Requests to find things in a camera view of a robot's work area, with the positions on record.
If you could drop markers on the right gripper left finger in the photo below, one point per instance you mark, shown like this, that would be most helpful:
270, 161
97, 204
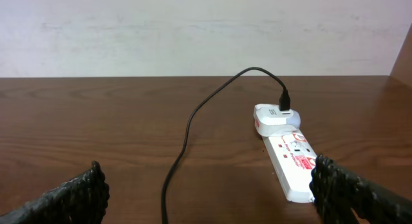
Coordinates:
80, 200

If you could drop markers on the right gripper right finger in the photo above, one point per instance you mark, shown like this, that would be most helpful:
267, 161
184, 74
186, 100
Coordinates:
341, 196

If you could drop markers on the white power strip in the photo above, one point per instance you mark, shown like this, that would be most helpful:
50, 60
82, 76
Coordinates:
293, 159

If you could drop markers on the white USB wall charger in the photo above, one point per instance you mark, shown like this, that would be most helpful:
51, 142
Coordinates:
270, 121

